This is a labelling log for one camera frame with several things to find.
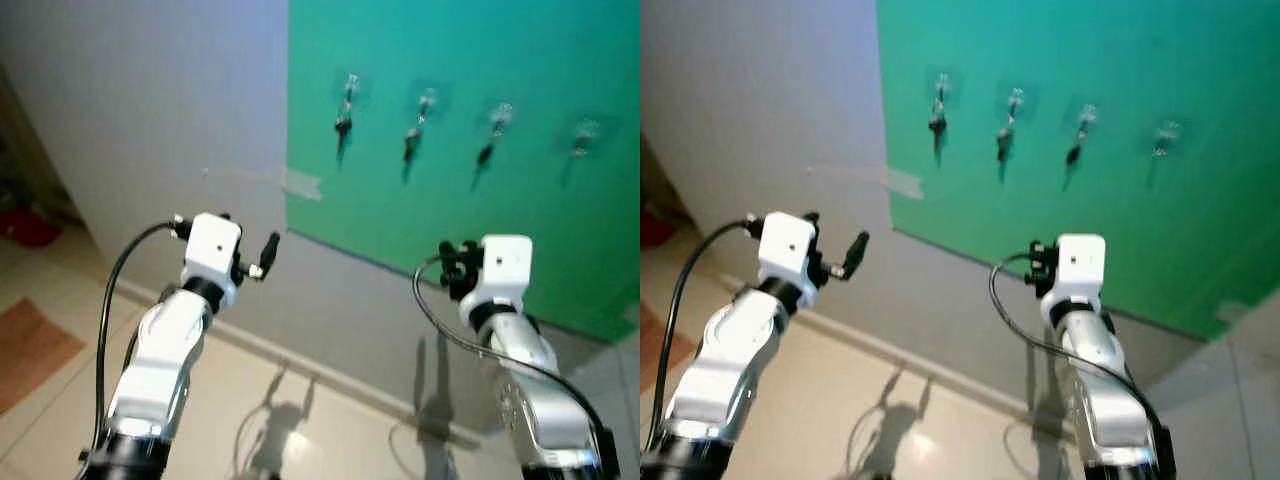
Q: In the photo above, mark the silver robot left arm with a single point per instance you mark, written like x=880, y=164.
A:
x=725, y=365
x=160, y=360

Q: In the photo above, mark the green hook board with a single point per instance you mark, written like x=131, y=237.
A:
x=480, y=220
x=1100, y=200

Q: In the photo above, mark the clear adhesive hook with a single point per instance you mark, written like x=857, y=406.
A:
x=1015, y=100
x=1087, y=115
x=427, y=100
x=500, y=115
x=351, y=86
x=1165, y=135
x=586, y=131
x=941, y=86

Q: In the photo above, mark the clear tape piece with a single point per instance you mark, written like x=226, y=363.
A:
x=300, y=183
x=903, y=183
x=1232, y=312
x=628, y=315

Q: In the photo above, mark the black hanging key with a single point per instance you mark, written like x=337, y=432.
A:
x=1005, y=142
x=485, y=154
x=412, y=142
x=343, y=124
x=937, y=122
x=1074, y=155

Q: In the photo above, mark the red floor object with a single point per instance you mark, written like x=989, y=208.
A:
x=30, y=228
x=652, y=230

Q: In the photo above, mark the brown floor mat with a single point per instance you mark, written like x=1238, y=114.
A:
x=30, y=355
x=660, y=350

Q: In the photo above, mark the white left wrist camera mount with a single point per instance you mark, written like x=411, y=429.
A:
x=787, y=245
x=212, y=245

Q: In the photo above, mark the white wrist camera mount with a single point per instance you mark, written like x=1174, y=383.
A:
x=212, y=245
x=505, y=262
x=1080, y=262
x=787, y=245

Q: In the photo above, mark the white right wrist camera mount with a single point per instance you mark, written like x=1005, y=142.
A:
x=505, y=262
x=1080, y=262

